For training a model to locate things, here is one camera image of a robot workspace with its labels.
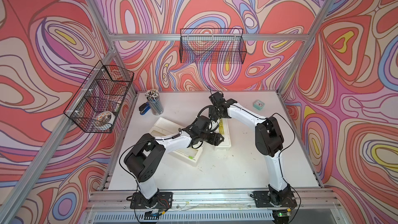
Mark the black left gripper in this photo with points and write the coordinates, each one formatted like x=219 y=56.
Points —
x=215 y=138

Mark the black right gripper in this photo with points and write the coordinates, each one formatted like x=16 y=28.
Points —
x=212 y=112

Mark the cream plastic wrap dispenser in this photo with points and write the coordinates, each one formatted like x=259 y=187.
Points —
x=175 y=141

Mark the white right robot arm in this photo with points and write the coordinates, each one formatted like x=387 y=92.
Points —
x=268 y=141

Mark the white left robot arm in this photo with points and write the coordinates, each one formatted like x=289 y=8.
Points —
x=142 y=159

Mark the cup of pencils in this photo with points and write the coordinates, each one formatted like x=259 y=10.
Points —
x=153 y=100

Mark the tape roll in basket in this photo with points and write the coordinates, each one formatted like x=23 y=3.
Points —
x=104 y=120

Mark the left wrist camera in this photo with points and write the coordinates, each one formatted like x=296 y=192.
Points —
x=202 y=123

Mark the black wire basket back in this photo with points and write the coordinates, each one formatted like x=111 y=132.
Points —
x=212 y=46

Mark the black wire basket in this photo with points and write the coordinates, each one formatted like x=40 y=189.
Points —
x=104 y=89
x=212 y=46

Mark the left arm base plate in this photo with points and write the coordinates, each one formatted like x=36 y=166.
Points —
x=152 y=200

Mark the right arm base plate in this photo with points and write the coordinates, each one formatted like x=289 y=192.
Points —
x=267 y=199

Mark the black wire basket left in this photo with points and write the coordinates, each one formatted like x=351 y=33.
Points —
x=104 y=89

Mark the aluminium front rail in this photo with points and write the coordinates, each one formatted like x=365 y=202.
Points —
x=225 y=206

